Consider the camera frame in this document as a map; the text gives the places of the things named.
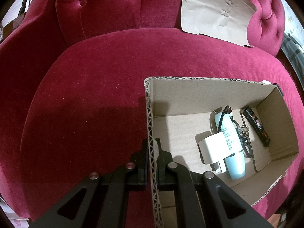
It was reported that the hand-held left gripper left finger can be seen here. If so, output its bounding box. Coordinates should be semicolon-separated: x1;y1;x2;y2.
31;139;150;228

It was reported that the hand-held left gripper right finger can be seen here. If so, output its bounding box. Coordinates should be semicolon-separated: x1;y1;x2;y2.
154;138;273;228

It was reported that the white charger adapter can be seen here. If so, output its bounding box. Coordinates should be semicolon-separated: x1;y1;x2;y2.
199;133;227;174

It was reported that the light blue bottle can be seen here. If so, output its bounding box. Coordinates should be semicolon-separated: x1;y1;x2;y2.
214;111;245;180

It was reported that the keychain with black cord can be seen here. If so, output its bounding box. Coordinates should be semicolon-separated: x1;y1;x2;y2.
217;105;253;158

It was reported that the black lighter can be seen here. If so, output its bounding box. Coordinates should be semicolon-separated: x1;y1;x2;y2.
242;108;271;147

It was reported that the red velvet sofa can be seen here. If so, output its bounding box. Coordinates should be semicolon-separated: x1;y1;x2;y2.
0;0;304;228

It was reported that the brown paper sheet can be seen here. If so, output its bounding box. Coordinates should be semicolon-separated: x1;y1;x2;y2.
180;0;258;48

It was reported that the grey striped cloth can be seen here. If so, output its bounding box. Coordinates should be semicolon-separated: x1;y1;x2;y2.
280;32;304;76

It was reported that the small brown cardboard box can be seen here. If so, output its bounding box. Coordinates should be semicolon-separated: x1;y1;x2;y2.
0;19;21;40

